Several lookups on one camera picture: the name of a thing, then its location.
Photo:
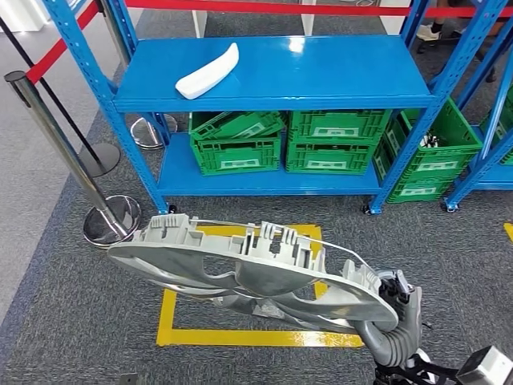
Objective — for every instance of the short red barrier belt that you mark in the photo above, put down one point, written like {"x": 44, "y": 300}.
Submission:
{"x": 56, "y": 53}

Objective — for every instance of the person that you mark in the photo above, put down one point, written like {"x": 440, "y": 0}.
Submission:
{"x": 428, "y": 33}

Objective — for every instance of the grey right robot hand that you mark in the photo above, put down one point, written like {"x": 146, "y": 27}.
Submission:
{"x": 415, "y": 308}

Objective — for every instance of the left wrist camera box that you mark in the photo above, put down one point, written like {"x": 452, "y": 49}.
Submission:
{"x": 129, "y": 379}

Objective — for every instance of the grey wheel hubcap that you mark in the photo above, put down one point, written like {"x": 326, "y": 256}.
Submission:
{"x": 260, "y": 276}

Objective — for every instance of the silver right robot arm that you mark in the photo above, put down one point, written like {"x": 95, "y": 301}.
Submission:
{"x": 392, "y": 345}

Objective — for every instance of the blue metal shelf rack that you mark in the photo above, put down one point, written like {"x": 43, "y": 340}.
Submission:
{"x": 272, "y": 69}
{"x": 493, "y": 178}

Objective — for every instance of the white desk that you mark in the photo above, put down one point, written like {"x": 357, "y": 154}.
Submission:
{"x": 199, "y": 24}
{"x": 391, "y": 25}

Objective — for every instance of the white curved plastic part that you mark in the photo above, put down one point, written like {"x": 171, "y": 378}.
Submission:
{"x": 208, "y": 72}

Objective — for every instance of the yellow floor tape marking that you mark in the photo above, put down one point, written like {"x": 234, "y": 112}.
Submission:
{"x": 240, "y": 338}

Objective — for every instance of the chrome stanchion post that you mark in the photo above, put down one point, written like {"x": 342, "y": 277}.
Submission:
{"x": 116, "y": 218}
{"x": 142, "y": 133}

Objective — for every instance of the long red barrier belt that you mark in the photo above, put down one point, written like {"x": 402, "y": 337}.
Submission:
{"x": 240, "y": 6}

